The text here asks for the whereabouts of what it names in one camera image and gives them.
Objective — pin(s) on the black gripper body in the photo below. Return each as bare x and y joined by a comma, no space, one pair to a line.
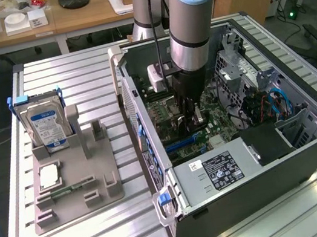
189,85

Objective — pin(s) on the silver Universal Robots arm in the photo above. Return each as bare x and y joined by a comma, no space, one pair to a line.
188,27

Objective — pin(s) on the CPU socket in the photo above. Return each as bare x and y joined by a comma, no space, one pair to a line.
172,107

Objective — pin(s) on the green motherboard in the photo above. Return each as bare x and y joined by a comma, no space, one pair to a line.
218,126

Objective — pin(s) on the blue expansion slot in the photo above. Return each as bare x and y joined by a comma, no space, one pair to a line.
183,144

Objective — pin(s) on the metal drive cage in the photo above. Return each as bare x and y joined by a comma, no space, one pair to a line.
231,81

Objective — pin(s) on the silver chipset heatsink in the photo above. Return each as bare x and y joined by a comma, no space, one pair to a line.
218,141

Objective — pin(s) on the grey power supply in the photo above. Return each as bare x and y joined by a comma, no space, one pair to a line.
189,186

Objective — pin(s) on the black plastic shroud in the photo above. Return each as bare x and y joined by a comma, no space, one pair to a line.
267,142

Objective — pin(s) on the blue case latch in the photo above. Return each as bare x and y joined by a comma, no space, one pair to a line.
164,199

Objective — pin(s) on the white paper stack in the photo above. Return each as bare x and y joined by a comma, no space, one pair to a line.
120,5

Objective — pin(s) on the grey disk bay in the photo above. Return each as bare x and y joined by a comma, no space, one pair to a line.
296,131

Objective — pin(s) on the open black PC case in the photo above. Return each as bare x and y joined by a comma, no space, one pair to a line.
254,209

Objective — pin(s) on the device with green light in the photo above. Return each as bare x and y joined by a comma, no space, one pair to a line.
291,14

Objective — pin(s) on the wooden desk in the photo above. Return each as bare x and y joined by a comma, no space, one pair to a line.
82,15

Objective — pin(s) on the hard disk with blue caddy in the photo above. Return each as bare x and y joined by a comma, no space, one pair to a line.
44,126

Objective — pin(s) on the grey parts rack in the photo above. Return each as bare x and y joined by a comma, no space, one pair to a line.
81,205

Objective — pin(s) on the green RAM stick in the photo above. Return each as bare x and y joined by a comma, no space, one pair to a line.
67,190

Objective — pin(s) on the silver CPU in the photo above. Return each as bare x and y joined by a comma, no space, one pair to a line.
49,177

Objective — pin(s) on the plain white box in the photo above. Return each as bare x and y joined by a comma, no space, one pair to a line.
37,18

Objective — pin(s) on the red packet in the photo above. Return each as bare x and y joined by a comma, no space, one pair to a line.
37,2

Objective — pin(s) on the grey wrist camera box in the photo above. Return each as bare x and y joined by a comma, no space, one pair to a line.
157,78

